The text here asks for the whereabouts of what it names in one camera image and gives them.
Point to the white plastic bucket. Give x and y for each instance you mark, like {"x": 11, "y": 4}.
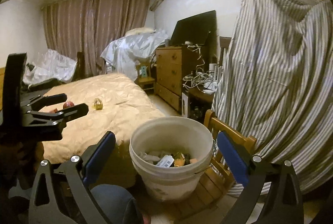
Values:
{"x": 171, "y": 154}

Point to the cream pillow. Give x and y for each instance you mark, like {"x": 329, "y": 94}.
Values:
{"x": 139, "y": 30}

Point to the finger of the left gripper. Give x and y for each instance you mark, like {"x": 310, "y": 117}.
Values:
{"x": 71, "y": 113}
{"x": 39, "y": 102}

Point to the brown cardboard box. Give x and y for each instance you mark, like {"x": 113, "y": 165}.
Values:
{"x": 184, "y": 162}

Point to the striped cloth cover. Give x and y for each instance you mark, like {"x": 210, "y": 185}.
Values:
{"x": 277, "y": 84}

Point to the black Face tissue pack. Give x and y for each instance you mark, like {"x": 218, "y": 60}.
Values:
{"x": 180, "y": 155}

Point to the yellow plastic wrapper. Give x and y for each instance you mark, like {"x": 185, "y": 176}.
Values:
{"x": 98, "y": 104}

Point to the dark side table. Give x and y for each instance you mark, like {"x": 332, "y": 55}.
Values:
{"x": 195, "y": 102}

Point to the red carton box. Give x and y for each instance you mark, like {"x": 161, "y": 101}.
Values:
{"x": 54, "y": 111}

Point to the white pink medicine box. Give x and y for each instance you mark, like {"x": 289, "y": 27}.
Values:
{"x": 165, "y": 162}

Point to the red apple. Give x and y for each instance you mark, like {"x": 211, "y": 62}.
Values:
{"x": 68, "y": 104}

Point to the left white plastic sheet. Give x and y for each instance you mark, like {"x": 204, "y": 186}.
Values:
{"x": 49, "y": 65}

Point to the wooden chest of drawers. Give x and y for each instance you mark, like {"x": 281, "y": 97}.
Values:
{"x": 172, "y": 65}

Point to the black television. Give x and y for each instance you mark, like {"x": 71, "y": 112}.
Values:
{"x": 200, "y": 29}

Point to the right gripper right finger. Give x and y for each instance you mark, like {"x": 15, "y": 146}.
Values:
{"x": 283, "y": 203}

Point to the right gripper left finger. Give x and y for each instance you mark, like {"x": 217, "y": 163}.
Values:
{"x": 60, "y": 193}

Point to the orange bed blanket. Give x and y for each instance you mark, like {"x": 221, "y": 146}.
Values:
{"x": 125, "y": 107}

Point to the wooden chair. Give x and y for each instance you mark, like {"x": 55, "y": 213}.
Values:
{"x": 217, "y": 180}

